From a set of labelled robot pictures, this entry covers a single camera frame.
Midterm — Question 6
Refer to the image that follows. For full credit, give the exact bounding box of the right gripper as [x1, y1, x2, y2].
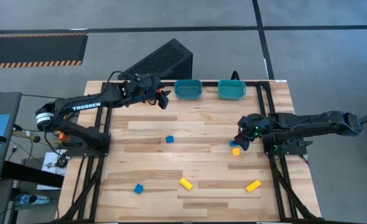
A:
[233, 113, 271, 152]

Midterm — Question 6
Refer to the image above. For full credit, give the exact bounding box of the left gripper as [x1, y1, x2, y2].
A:
[124, 73, 170, 110]

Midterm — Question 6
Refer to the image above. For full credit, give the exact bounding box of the blue plastic bin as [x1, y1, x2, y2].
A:
[174, 79, 203, 100]

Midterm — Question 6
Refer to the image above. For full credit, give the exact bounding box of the black perforated computer tower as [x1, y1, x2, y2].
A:
[117, 38, 193, 81]

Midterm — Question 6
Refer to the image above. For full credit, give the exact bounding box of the yellow rectangular block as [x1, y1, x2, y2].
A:
[245, 179, 262, 194]

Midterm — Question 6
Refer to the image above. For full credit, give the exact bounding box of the green plastic bin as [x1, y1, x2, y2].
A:
[217, 79, 247, 101]

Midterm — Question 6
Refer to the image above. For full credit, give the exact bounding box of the yellow cylinder block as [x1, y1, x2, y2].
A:
[179, 177, 193, 191]

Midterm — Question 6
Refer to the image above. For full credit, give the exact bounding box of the white paper sheet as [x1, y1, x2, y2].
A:
[36, 151, 68, 190]

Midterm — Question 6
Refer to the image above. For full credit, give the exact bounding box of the black hazard-striped floor mat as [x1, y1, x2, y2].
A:
[0, 32, 89, 70]

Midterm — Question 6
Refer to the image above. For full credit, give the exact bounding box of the black stand bar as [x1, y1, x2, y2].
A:
[1, 161, 65, 189]

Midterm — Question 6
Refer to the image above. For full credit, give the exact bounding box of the clear plastic water bottle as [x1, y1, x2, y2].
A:
[15, 193, 51, 206]

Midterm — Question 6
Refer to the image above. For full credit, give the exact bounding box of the black aluminium table frame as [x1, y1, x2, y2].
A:
[63, 80, 320, 223]

